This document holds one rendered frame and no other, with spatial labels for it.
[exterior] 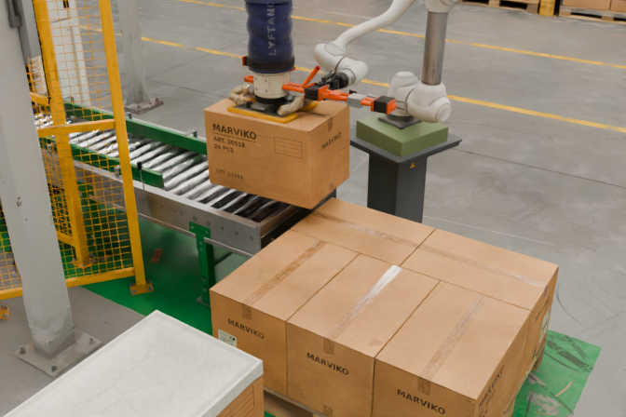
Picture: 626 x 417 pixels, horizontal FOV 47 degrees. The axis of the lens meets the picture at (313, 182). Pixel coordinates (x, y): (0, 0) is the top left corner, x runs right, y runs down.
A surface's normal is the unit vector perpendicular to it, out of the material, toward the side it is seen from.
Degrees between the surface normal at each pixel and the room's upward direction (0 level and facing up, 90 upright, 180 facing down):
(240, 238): 90
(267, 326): 90
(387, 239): 0
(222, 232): 90
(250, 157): 90
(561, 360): 0
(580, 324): 0
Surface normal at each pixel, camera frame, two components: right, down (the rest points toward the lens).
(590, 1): -0.52, 0.36
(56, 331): 0.84, 0.25
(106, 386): 0.00, -0.89
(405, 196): 0.62, 0.36
